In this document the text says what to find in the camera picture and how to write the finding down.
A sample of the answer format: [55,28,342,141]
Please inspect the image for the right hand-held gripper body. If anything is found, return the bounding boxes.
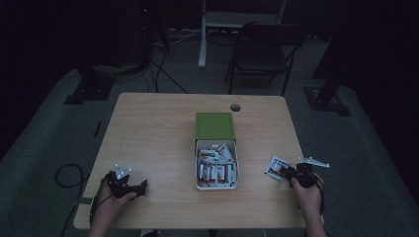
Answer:
[289,156,331,190]

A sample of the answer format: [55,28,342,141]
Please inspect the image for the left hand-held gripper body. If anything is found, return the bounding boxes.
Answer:
[104,162,135,199]

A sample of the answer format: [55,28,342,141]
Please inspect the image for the white printed packet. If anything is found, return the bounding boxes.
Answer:
[264,155,293,183]

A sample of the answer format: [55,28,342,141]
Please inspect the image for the pile of small sachets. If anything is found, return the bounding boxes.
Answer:
[197,141,237,185]

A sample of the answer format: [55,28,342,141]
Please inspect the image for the green tin box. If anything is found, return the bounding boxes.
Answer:
[194,138,239,192]

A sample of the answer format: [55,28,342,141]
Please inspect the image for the person's right hand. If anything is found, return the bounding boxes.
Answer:
[291,173,326,220]

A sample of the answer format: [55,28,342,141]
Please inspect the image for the person's left hand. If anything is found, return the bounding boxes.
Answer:
[89,182,138,229]

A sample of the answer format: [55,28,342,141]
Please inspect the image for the black stand base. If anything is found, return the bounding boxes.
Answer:
[63,65,117,106]
[302,58,353,118]

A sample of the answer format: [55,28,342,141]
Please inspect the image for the black folding chair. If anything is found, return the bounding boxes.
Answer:
[224,21,310,97]

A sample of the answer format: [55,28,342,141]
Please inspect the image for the dark computer tower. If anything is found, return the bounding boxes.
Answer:
[130,0,156,65]

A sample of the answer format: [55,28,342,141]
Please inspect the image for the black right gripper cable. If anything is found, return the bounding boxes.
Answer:
[312,174,327,216]

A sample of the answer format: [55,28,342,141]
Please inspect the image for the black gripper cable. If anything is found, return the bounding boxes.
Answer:
[88,177,115,225]
[312,174,327,216]

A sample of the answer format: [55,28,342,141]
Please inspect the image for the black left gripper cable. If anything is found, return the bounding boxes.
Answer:
[88,177,115,225]

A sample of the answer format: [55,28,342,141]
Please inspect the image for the black looped floor cable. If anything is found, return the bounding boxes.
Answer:
[53,163,91,237]

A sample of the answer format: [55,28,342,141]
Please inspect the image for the black floor cables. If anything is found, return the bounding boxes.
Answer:
[142,40,190,95]

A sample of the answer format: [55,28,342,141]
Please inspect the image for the white floor cable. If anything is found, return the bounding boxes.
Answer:
[153,29,203,47]

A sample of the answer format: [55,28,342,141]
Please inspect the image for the white desk frame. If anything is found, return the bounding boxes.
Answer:
[198,0,289,69]

